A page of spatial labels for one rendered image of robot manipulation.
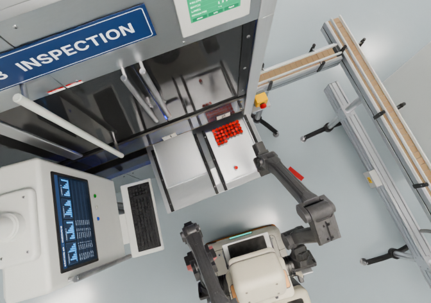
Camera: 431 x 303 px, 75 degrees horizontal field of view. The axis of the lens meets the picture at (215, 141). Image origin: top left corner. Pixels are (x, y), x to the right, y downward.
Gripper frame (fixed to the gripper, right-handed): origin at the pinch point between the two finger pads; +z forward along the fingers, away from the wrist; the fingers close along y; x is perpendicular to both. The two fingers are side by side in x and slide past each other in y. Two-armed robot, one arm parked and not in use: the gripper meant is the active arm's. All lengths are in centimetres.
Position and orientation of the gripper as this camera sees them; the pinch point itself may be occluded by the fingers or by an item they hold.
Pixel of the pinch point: (260, 167)
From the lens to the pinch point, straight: 152.9
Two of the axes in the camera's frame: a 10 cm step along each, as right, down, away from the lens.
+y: -3.6, -9.0, 2.4
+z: 0.5, 2.4, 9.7
